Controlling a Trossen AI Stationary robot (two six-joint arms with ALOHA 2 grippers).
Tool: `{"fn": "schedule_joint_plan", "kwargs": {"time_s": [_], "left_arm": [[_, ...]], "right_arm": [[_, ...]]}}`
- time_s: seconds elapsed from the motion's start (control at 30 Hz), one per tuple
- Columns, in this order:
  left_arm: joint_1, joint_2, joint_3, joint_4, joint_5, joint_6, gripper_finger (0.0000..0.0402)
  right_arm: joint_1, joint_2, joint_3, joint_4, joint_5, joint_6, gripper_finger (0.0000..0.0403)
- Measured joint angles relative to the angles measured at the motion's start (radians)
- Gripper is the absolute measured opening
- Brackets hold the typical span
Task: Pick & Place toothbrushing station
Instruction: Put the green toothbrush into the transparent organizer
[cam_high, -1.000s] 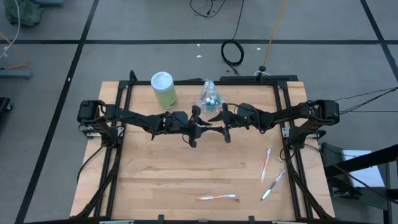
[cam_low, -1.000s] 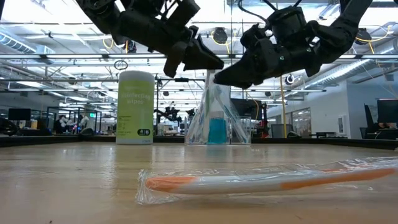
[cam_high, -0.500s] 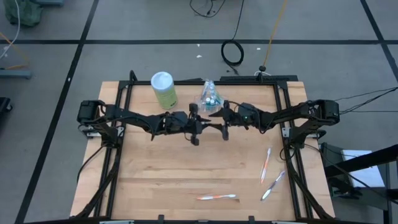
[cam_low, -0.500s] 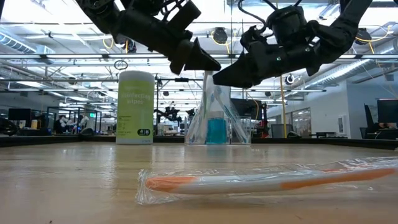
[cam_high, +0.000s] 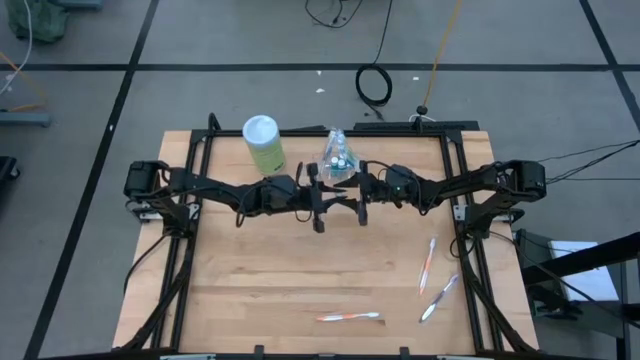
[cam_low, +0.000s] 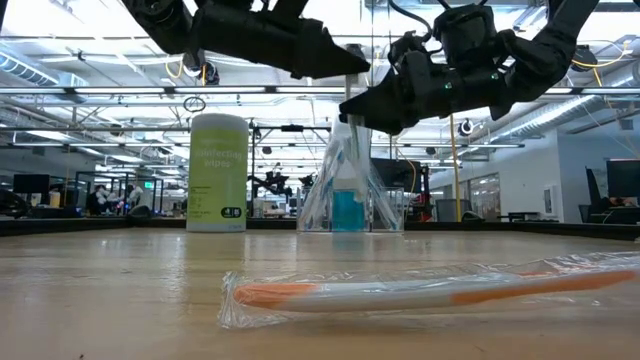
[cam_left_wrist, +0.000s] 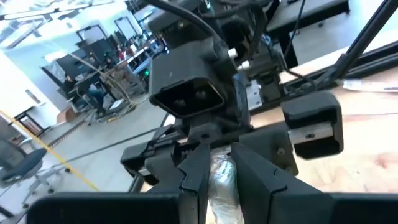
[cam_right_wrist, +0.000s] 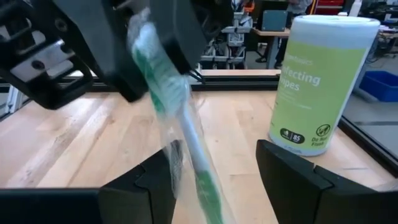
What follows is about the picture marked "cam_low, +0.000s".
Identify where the green toothbrush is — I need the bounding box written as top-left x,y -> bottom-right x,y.
367,164 -> 404,232

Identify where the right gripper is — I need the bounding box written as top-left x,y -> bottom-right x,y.
338,4 -> 507,137

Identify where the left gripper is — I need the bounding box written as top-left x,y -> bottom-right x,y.
189,7 -> 372,81

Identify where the black office chair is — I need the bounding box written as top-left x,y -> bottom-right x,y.
577,167 -> 609,224

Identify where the orange toothbrush in clear wrapper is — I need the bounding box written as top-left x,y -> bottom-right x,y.
218,252 -> 640,330

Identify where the black desk monitor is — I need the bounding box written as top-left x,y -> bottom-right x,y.
606,158 -> 640,199

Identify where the green disinfecting wipes canister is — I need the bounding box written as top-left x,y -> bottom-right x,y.
185,112 -> 250,234

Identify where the black screen on stand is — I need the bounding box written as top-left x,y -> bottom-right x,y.
372,157 -> 424,194

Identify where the yellow cable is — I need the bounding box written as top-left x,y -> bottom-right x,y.
447,113 -> 464,224

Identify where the clear acrylic organizer box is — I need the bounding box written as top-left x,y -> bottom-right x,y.
297,185 -> 405,234

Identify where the person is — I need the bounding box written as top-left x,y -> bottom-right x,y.
89,184 -> 120,217

